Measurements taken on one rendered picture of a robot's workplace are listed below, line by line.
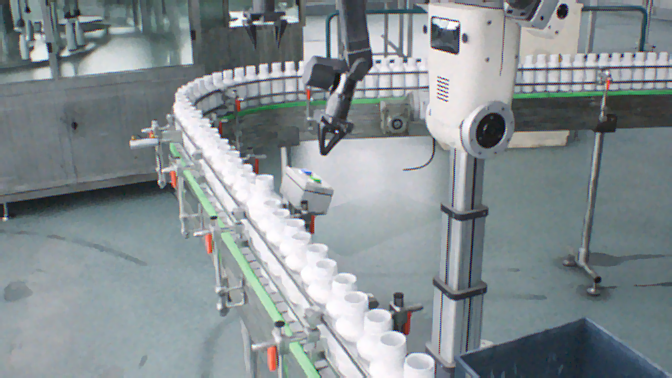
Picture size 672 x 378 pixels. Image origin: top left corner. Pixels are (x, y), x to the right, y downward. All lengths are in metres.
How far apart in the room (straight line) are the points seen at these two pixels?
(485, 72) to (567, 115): 1.51
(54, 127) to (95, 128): 0.25
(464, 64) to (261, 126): 1.34
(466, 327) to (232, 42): 4.87
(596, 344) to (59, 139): 3.71
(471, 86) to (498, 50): 0.11
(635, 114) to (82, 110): 3.24
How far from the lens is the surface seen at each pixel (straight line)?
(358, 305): 0.95
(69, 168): 4.53
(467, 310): 1.99
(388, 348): 0.86
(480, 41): 1.64
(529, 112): 3.07
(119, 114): 4.45
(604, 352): 1.38
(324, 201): 1.55
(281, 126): 2.84
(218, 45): 6.44
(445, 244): 1.93
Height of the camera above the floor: 1.66
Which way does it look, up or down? 21 degrees down
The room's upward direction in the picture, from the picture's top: 1 degrees counter-clockwise
